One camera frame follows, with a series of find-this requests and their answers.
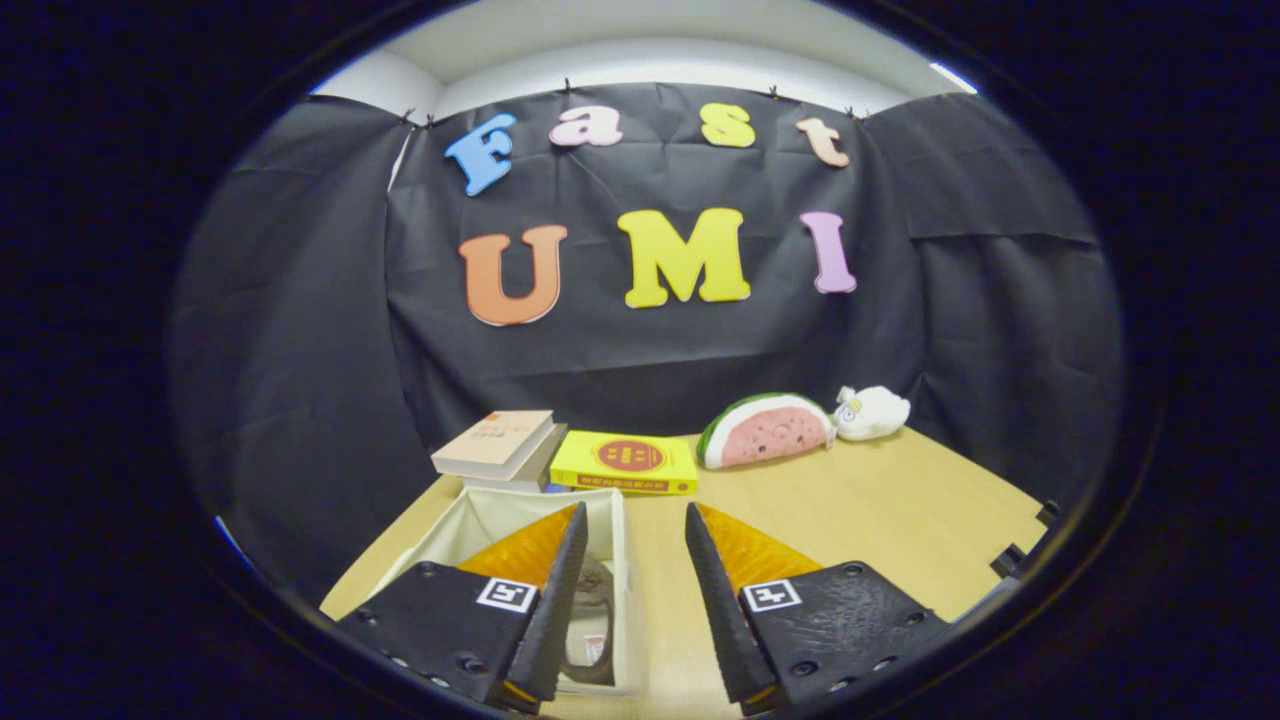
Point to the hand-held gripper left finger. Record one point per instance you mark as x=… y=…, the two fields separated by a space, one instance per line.
x=555 y=620

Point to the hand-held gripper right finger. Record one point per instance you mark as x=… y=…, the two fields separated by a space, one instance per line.
x=720 y=620

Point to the brown suede shoe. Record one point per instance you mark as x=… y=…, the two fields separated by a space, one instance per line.
x=592 y=590

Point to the cream fabric storage box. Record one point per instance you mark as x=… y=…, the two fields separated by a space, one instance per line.
x=480 y=520

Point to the yellow book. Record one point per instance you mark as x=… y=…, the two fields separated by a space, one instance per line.
x=625 y=460

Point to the beige book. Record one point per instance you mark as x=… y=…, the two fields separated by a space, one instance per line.
x=495 y=440

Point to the watermelon slice plush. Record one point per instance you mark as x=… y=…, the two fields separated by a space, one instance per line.
x=765 y=432

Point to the white plush toy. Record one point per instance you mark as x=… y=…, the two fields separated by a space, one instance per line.
x=872 y=412

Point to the black table clamp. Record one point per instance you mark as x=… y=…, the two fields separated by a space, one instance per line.
x=1047 y=512
x=1010 y=560

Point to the small ceiling light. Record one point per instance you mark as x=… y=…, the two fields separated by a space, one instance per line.
x=952 y=77

